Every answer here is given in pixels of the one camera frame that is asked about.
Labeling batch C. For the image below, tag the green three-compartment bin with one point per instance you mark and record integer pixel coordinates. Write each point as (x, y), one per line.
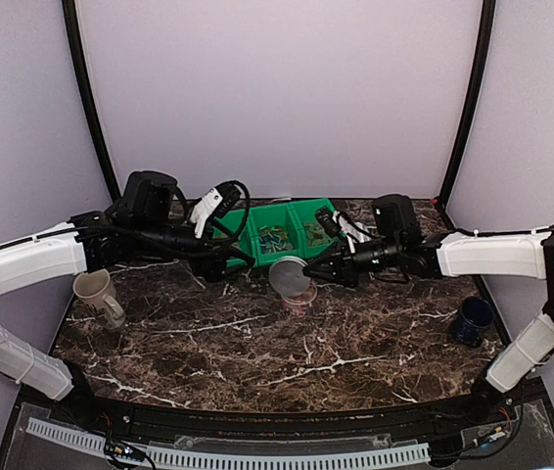
(287, 229)

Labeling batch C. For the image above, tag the left black frame post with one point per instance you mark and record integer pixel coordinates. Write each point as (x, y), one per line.
(89, 107)

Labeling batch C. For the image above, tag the white slotted cable duct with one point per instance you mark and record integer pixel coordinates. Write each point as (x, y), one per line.
(204, 453)

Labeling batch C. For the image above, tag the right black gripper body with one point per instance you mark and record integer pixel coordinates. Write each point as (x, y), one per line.
(348, 261)

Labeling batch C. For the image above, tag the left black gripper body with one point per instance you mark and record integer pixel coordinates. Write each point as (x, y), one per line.
(200, 261)

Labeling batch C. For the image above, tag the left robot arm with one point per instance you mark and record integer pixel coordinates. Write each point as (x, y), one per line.
(151, 220)

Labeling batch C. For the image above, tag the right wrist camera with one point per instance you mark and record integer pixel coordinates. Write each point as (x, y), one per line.
(337, 224)

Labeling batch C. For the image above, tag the wrapped colourful candies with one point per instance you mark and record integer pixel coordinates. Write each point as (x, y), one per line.
(273, 239)

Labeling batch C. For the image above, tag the black frame post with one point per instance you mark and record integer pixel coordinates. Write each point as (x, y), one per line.
(470, 104)
(89, 107)

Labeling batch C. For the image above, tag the beige ceramic mug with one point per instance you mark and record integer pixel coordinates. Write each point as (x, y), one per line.
(97, 290)

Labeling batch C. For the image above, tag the right black frame post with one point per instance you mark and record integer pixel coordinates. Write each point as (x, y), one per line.
(470, 104)

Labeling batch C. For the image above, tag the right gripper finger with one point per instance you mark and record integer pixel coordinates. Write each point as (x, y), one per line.
(348, 281)
(328, 262)

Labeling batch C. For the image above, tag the green yellow gummy candies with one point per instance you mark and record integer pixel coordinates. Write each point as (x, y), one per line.
(315, 234)

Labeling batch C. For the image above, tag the white jar lid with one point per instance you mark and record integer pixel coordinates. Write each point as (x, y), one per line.
(287, 278)

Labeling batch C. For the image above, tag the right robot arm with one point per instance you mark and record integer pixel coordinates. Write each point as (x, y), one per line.
(400, 244)

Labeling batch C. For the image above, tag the clear plastic jar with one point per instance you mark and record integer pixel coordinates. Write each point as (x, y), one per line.
(299, 298)

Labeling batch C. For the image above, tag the dark blue mug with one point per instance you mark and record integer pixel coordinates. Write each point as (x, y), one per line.
(472, 319)

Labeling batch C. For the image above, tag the black front rail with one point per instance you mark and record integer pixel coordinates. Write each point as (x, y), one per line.
(434, 419)

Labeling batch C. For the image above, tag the scooped star gummies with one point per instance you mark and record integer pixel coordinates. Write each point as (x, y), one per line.
(301, 296)

